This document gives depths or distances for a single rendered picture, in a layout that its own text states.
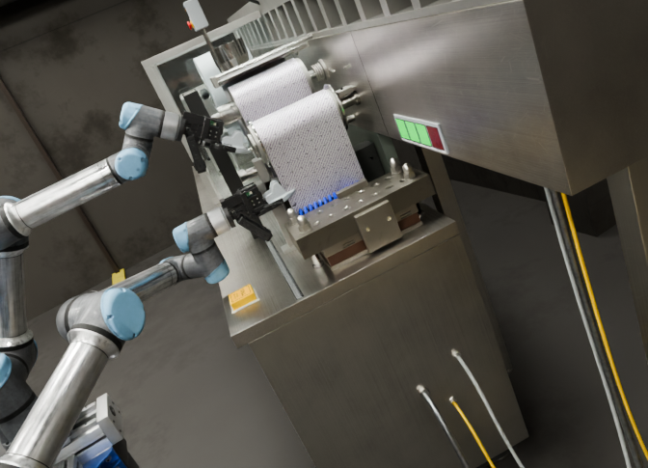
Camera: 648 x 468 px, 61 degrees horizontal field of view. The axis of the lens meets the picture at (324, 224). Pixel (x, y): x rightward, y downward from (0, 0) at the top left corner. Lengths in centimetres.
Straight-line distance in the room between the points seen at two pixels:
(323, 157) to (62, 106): 409
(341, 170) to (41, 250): 435
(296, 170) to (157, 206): 407
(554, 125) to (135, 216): 498
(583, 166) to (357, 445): 108
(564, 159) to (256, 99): 112
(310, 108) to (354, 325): 61
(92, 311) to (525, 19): 100
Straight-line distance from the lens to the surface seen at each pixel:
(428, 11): 108
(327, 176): 161
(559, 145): 88
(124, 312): 129
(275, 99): 179
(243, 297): 153
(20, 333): 181
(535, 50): 84
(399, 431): 173
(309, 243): 144
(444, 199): 192
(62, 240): 564
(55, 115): 548
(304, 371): 152
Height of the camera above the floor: 154
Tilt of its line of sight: 21 degrees down
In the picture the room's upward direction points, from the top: 24 degrees counter-clockwise
